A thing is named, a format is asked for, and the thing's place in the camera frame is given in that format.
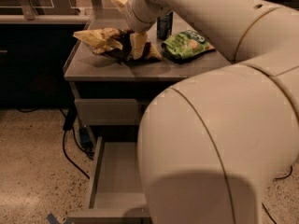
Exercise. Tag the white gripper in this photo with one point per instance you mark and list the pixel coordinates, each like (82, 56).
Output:
(133, 18)

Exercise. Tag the brown chip bag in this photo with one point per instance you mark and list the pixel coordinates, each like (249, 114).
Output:
(115, 43)

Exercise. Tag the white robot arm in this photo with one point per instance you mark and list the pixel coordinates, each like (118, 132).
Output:
(209, 145)

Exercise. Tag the green chip bag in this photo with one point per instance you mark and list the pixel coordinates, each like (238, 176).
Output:
(186, 44)

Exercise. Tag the grey drawer cabinet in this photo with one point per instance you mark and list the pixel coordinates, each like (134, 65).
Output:
(98, 77)

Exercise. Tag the closed top drawer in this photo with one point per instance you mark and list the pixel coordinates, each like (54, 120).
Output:
(110, 111)

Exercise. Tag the open middle drawer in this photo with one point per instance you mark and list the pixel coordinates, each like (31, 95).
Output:
(114, 194)

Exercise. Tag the blue soda can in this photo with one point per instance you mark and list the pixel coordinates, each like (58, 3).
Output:
(164, 26)

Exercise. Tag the dark lab bench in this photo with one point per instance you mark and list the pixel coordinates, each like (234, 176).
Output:
(32, 70)

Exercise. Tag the blue power adapter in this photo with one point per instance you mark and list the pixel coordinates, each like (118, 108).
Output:
(84, 138)

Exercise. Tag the blue tape piece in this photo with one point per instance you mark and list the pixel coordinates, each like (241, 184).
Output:
(52, 219)

